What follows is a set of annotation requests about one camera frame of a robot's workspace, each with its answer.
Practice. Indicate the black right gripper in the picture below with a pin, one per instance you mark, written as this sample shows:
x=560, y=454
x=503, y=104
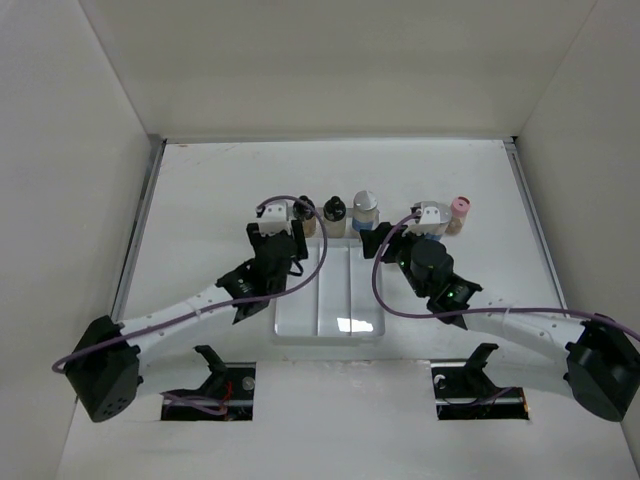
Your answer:
x=370, y=238

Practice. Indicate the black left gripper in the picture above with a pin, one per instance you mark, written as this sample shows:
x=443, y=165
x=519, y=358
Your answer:
x=295, y=230

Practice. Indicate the silver-cap blue-label bottle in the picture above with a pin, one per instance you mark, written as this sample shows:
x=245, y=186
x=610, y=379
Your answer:
x=364, y=211

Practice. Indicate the black-cap brown spice bottle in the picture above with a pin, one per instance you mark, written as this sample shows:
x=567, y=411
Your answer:
x=303, y=211

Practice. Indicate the black-cap white powder bottle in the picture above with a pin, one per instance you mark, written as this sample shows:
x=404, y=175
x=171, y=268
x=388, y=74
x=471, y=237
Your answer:
x=334, y=215

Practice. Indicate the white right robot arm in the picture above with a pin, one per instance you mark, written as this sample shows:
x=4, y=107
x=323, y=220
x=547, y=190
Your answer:
x=594, y=359

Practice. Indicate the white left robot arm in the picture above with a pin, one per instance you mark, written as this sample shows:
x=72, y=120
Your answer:
x=110, y=365

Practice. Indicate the white divided organizer tray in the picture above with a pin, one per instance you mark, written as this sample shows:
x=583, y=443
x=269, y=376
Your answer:
x=337, y=308

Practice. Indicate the pink-cap spice bottle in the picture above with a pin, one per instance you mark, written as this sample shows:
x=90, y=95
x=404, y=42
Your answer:
x=460, y=207

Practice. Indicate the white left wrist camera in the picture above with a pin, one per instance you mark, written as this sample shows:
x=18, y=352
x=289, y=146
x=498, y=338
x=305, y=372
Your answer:
x=274, y=219

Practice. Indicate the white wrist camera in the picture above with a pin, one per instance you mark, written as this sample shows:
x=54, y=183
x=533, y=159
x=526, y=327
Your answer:
x=430, y=215
x=274, y=219

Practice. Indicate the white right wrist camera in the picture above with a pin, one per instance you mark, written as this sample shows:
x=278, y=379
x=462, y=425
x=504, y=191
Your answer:
x=430, y=215

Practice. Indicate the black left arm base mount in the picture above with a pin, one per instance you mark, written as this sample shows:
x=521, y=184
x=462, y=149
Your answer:
x=217, y=385

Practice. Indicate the right aluminium table rail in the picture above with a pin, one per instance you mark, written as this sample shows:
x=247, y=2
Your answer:
x=533, y=218

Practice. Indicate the aluminium table rail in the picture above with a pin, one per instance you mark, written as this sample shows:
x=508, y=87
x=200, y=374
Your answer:
x=533, y=218
x=153, y=164

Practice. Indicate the left aluminium table rail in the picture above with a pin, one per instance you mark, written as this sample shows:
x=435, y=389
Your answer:
x=153, y=164

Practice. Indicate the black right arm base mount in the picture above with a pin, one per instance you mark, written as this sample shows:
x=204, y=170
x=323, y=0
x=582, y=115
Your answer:
x=475, y=382

